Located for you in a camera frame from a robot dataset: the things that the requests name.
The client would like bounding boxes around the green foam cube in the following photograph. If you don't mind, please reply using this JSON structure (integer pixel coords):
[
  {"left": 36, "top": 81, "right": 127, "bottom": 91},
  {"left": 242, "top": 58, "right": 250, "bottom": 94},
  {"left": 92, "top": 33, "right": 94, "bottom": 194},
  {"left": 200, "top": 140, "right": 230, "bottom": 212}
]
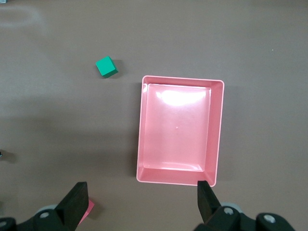
[{"left": 95, "top": 55, "right": 119, "bottom": 79}]

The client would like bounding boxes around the pink foam cube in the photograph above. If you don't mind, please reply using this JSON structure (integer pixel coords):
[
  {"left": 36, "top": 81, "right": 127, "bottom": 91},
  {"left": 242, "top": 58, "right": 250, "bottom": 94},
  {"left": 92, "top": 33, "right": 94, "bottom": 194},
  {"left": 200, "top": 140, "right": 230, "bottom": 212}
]
[{"left": 77, "top": 199, "right": 95, "bottom": 226}]

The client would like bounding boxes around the brown table cover sheet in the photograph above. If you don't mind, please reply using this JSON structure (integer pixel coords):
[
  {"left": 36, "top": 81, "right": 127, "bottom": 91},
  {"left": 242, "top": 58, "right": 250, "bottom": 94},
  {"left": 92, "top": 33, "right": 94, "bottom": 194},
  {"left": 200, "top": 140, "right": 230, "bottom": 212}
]
[{"left": 0, "top": 0, "right": 308, "bottom": 231}]

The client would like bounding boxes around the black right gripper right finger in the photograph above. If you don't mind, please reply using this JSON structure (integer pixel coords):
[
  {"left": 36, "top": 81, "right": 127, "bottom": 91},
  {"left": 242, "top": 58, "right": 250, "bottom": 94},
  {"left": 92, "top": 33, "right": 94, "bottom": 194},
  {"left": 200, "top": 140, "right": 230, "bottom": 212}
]
[{"left": 194, "top": 180, "right": 296, "bottom": 231}]

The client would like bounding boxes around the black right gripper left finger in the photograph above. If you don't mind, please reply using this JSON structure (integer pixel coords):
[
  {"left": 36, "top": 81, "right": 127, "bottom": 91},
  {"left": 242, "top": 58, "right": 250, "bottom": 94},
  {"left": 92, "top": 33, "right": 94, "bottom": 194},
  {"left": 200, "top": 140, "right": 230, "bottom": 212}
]
[{"left": 0, "top": 182, "right": 89, "bottom": 231}]

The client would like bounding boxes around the pink plastic bin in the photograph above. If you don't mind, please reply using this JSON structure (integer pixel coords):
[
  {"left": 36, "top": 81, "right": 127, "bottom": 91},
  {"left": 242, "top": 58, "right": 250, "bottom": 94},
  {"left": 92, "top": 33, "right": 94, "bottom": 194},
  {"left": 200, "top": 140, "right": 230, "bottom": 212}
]
[{"left": 136, "top": 75, "right": 226, "bottom": 188}]

